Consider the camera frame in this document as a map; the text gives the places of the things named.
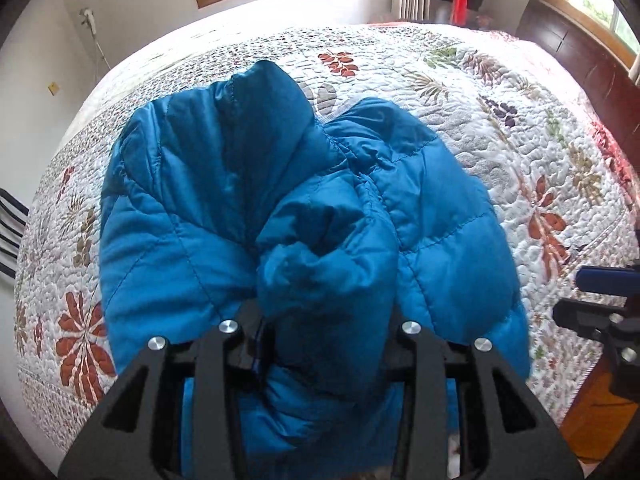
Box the white cable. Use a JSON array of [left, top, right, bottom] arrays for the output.
[[91, 26, 112, 70]]

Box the blue puffer jacket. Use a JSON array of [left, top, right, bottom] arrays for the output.
[[98, 60, 532, 480]]

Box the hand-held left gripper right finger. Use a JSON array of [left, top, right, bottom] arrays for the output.
[[384, 310, 586, 480]]

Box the floral quilted bedspread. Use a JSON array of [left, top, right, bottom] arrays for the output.
[[14, 22, 637, 441]]

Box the dark wooden headboard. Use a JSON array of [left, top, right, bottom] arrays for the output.
[[515, 0, 640, 92]]

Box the black metal chair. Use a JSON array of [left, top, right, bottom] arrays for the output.
[[0, 187, 30, 282]]

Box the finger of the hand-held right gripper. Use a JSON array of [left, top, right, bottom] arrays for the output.
[[552, 299, 632, 342], [575, 266, 640, 295]]

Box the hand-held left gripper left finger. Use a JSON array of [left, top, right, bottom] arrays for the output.
[[57, 305, 276, 480]]

